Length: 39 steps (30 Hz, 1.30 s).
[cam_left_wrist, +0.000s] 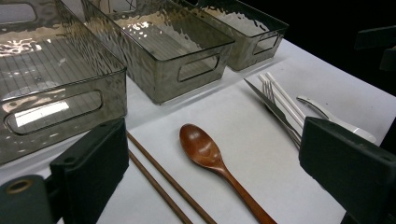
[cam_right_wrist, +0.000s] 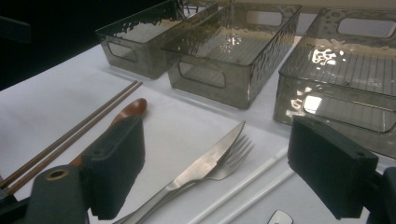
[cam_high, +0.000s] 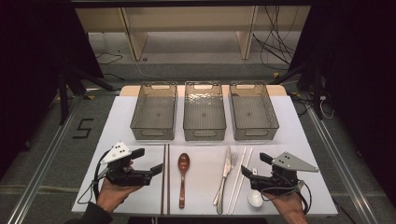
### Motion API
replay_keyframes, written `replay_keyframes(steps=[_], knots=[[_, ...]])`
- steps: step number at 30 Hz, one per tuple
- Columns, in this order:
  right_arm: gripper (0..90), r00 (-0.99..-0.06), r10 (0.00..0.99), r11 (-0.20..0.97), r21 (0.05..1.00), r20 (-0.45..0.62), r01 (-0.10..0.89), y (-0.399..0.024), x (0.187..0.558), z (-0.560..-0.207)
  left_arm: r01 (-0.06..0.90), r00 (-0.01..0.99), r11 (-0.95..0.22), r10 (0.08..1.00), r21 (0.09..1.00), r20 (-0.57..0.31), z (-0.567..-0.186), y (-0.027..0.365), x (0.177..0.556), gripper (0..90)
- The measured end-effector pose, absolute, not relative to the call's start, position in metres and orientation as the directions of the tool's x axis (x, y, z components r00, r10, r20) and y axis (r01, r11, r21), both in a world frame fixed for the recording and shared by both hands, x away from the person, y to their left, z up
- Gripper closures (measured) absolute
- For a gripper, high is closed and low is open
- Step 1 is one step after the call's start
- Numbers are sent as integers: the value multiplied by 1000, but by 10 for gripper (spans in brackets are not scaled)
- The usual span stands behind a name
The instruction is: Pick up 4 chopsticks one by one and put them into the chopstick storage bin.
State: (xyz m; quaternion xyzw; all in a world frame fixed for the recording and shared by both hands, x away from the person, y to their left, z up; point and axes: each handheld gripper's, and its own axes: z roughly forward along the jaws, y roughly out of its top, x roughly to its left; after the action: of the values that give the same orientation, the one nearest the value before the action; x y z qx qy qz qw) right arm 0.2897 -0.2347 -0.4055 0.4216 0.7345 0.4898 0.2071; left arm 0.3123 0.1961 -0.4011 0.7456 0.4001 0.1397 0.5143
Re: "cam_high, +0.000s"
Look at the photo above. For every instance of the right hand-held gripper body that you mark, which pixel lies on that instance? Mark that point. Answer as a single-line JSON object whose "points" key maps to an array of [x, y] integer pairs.
{"points": [[286, 163]]}

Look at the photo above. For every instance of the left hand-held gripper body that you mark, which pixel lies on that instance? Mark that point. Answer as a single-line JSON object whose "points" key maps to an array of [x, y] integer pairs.
{"points": [[116, 152]]}

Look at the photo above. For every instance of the white chopstick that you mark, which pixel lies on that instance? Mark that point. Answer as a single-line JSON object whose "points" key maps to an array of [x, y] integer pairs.
{"points": [[236, 180], [241, 183]]}

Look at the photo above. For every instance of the metal table knife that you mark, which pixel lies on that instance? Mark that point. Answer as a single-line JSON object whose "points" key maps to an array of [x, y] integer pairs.
{"points": [[228, 161]]}

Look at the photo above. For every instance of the white ceramic spoon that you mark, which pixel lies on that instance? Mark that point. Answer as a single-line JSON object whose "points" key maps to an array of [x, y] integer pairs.
{"points": [[255, 198]]}

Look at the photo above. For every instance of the brown wooden spoon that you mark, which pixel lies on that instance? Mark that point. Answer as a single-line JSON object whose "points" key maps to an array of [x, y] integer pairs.
{"points": [[183, 161]]}

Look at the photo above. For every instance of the metal fork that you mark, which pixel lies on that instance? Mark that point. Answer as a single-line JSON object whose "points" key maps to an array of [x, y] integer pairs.
{"points": [[221, 202]]}

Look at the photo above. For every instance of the transparent grey plastic bin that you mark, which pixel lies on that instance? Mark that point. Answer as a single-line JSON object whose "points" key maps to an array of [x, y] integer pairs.
{"points": [[154, 115], [252, 115], [204, 115]]}

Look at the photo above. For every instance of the person's right hand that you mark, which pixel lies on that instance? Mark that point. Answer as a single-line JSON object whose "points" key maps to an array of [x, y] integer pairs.
{"points": [[289, 205]]}

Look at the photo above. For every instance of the person's left hand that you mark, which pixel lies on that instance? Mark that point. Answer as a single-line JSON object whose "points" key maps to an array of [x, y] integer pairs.
{"points": [[112, 194]]}

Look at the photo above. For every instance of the white table sheet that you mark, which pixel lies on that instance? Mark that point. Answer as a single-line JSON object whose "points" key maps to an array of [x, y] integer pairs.
{"points": [[200, 193]]}

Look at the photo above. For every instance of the black tripod stand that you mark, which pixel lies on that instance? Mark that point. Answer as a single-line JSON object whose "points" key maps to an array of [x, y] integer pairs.
{"points": [[63, 93], [317, 90]]}

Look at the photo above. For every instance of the black curtain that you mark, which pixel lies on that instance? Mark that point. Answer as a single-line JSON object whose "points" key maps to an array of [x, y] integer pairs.
{"points": [[358, 62], [31, 46]]}

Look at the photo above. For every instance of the beige wooden desk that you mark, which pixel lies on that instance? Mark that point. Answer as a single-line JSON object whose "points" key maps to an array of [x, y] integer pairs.
{"points": [[186, 18]]}

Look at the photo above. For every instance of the aluminium floor rail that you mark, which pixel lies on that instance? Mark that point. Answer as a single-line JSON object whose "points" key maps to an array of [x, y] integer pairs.
{"points": [[40, 174], [342, 161]]}

